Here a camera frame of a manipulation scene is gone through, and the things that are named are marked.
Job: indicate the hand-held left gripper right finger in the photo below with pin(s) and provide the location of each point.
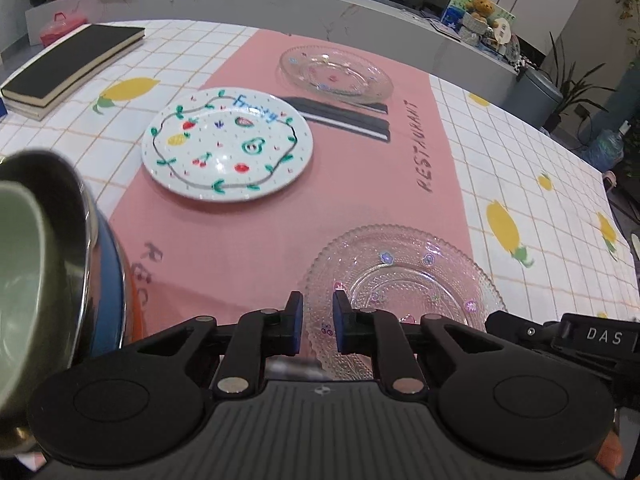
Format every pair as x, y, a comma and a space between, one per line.
342, 325

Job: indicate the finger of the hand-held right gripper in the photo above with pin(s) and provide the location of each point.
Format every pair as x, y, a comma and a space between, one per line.
520, 332

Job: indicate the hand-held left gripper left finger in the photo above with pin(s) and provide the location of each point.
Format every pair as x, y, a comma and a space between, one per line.
295, 322

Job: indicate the clear glass plate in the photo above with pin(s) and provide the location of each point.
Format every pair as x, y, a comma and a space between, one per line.
335, 72
425, 285

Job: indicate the orange steel bowl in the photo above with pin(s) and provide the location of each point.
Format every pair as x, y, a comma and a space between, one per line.
132, 305

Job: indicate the white fruit-print plate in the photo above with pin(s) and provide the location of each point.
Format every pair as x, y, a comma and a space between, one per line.
225, 160

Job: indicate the blue steel bowl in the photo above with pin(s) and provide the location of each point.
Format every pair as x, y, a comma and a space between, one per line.
75, 220

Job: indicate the green ceramic bowl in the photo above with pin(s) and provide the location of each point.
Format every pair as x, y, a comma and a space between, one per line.
25, 285

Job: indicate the pink printed placemat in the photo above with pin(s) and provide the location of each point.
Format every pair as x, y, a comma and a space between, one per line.
350, 175

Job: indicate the blue water bottle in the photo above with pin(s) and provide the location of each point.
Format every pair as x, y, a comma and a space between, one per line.
605, 150

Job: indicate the grey-blue trash can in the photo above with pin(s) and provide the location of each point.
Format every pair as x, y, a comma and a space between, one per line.
535, 100

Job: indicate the tall leafy floor plant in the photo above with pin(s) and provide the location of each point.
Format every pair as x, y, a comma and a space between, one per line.
575, 90

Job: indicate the white paddle fan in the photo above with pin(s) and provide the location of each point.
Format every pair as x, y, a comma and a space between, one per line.
504, 30

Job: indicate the brown teddy bear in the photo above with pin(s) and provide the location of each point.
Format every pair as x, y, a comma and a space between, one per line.
481, 6

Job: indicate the black notebook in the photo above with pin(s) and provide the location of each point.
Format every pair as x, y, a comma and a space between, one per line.
65, 60

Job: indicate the pink storage box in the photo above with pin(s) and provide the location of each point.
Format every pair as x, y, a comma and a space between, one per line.
60, 27

